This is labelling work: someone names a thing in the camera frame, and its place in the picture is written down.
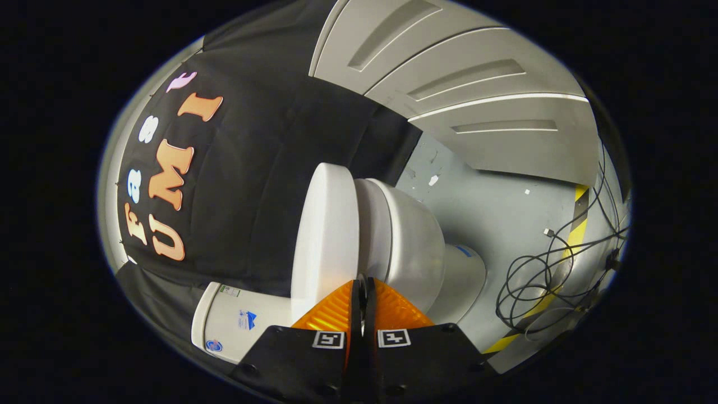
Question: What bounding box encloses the white panelled door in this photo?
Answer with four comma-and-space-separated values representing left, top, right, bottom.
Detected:
308, 0, 602, 187

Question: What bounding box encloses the black backdrop cloth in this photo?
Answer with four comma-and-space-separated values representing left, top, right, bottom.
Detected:
114, 0, 424, 351

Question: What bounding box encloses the white toilet seat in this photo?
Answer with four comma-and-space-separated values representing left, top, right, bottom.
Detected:
353, 178, 394, 284

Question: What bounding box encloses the white toilet bowl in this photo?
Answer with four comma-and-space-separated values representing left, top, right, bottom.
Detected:
365, 178, 487, 327

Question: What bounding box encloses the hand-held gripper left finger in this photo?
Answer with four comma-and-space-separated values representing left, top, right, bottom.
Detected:
230, 279, 363, 404

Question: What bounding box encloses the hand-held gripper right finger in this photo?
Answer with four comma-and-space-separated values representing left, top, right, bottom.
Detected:
362, 277, 498, 404

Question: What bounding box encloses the white toilet tank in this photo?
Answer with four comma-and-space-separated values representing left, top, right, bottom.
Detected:
191, 281, 293, 365

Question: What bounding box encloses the yellow black hazard tape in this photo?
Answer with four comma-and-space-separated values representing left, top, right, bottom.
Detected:
482, 183, 591, 355

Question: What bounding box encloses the black cable tangle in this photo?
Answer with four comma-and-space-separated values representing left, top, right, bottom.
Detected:
495, 140, 632, 337

